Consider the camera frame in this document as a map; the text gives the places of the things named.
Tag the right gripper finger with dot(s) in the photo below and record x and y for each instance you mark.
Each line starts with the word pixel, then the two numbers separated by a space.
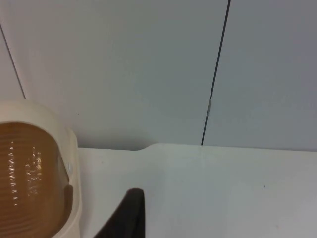
pixel 126 218

